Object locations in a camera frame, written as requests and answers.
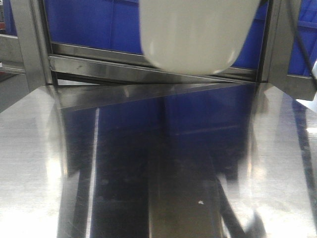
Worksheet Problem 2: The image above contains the white plastic bin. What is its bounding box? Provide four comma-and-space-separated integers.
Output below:
139, 0, 260, 75

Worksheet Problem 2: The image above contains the stainless steel shelf frame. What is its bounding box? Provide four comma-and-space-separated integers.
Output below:
0, 0, 317, 111

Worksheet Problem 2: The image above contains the blue bin right shelf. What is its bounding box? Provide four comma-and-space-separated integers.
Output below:
287, 0, 317, 76

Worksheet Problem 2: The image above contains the large blue bin on shelf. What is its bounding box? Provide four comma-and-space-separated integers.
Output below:
45, 0, 267, 69

